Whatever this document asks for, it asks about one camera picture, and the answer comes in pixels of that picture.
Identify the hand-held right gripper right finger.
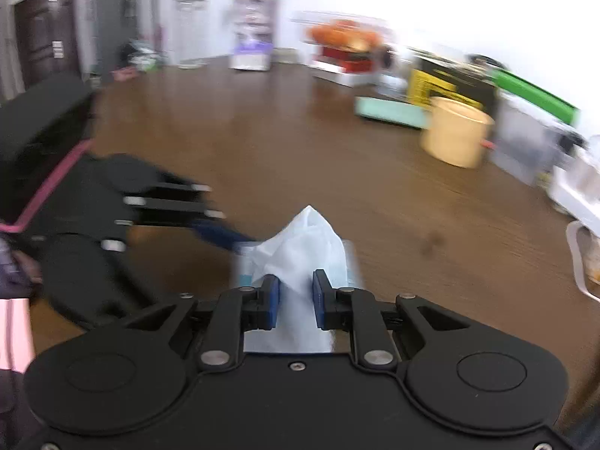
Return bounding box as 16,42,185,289
312,269,474,371

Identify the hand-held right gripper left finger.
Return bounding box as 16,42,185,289
123,273,282,371

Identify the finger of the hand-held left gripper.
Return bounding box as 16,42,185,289
101,210,257,255
123,180,213,214

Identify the clear cotton swab container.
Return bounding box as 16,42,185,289
234,238,366,291

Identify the white wipe cloth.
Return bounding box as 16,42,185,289
243,205,363,355

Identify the person's left forearm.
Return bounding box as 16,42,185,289
0,296,36,372

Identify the beige cylindrical container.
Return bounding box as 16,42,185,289
419,96,496,170

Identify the person's left hand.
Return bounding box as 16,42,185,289
8,247,44,288

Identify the dark wooden door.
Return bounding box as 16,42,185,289
13,0,81,91

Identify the purple tissue pack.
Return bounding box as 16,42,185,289
229,0,278,72

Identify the clear vase with flowers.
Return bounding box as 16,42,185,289
171,0,222,69

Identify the white flat box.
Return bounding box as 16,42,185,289
311,60,377,88

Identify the green cloth pouch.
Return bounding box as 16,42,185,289
353,96,431,130

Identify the red box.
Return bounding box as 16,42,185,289
313,46,381,76

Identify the white astronaut figurine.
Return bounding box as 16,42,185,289
375,46,410,100

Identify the clear box of orange snacks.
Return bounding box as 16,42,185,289
291,11,395,58

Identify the black and yellow box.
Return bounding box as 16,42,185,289
405,55,500,119

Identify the white power strip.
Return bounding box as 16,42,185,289
547,150,600,236

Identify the green black box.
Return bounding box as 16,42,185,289
494,69,581,126

